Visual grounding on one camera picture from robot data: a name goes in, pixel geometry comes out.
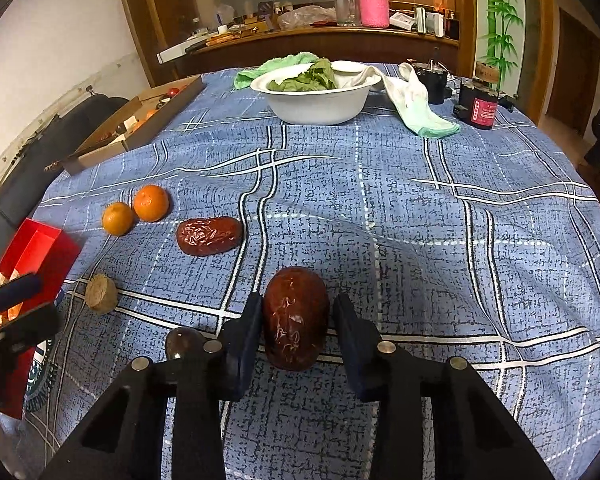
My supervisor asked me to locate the clear plastic bag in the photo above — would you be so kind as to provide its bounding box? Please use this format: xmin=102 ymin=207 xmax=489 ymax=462
xmin=277 ymin=5 xmax=337 ymax=30

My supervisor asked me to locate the white sock with green toe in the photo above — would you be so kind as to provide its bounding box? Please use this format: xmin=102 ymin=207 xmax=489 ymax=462
xmin=337 ymin=62 xmax=462 ymax=138

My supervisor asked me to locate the dark purple plum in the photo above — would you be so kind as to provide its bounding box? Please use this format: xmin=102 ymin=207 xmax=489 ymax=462
xmin=165 ymin=327 xmax=206 ymax=361

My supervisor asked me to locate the red box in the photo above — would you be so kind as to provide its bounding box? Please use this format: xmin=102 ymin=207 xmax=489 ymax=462
xmin=0 ymin=217 xmax=83 ymax=421

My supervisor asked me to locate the white flat box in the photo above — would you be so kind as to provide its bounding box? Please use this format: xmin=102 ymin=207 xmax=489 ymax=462
xmin=156 ymin=41 xmax=206 ymax=65

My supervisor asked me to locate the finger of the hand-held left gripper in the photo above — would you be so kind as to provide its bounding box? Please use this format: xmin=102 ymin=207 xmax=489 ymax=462
xmin=0 ymin=272 xmax=43 ymax=318
xmin=0 ymin=302 xmax=63 ymax=356

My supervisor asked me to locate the red labelled black bottle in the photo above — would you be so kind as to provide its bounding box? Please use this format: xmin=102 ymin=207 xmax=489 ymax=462
xmin=452 ymin=81 xmax=513 ymax=132

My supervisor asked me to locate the small yellow-orange tangerine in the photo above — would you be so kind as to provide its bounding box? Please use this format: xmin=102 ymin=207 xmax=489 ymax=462
xmin=102 ymin=202 xmax=135 ymax=236

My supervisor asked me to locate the black leather chair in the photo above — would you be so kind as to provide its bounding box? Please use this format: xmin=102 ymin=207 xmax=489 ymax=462
xmin=0 ymin=95 xmax=131 ymax=281

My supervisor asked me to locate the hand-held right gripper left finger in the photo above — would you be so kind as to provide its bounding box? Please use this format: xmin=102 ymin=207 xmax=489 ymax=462
xmin=40 ymin=292 xmax=263 ymax=480

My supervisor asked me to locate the bright orange tangerine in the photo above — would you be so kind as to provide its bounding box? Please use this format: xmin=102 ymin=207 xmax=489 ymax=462
xmin=133 ymin=185 xmax=171 ymax=222

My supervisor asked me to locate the wrinkled red jujube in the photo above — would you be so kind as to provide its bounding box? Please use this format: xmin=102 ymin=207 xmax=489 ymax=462
xmin=262 ymin=266 xmax=329 ymax=372
xmin=176 ymin=216 xmax=244 ymax=258

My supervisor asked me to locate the wooden sideboard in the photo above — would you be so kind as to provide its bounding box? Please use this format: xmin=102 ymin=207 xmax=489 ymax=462
xmin=115 ymin=0 xmax=481 ymax=86

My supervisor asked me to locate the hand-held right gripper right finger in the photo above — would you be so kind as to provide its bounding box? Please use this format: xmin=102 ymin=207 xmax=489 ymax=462
xmin=332 ymin=292 xmax=556 ymax=480

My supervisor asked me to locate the blue checked tablecloth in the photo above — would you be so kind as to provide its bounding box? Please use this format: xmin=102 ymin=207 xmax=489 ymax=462
xmin=22 ymin=62 xmax=600 ymax=480

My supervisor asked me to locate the small wooden sign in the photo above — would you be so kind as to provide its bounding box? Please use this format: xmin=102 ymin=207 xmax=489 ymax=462
xmin=475 ymin=60 xmax=501 ymax=83

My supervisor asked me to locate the white bowl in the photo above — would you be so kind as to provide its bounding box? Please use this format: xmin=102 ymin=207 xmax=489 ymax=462
xmin=250 ymin=60 xmax=381 ymax=126

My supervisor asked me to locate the wooden door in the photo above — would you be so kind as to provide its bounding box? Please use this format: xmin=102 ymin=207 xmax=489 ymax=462
xmin=545 ymin=10 xmax=600 ymax=136

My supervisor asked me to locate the white upright box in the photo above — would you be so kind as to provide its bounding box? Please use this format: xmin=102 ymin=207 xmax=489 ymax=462
xmin=415 ymin=7 xmax=446 ymax=38

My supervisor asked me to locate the clear glass mug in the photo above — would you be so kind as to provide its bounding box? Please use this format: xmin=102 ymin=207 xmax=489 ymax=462
xmin=334 ymin=0 xmax=361 ymax=27

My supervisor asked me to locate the thick peeled sugarcane piece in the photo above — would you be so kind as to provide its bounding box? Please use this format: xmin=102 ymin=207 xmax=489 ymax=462
xmin=85 ymin=273 xmax=118 ymax=316

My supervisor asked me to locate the cardboard box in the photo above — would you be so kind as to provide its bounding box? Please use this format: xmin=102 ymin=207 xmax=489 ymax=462
xmin=62 ymin=75 xmax=204 ymax=176

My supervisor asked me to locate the green leafy vegetable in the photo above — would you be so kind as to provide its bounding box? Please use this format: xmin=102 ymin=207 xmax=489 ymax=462
xmin=269 ymin=57 xmax=338 ymax=93

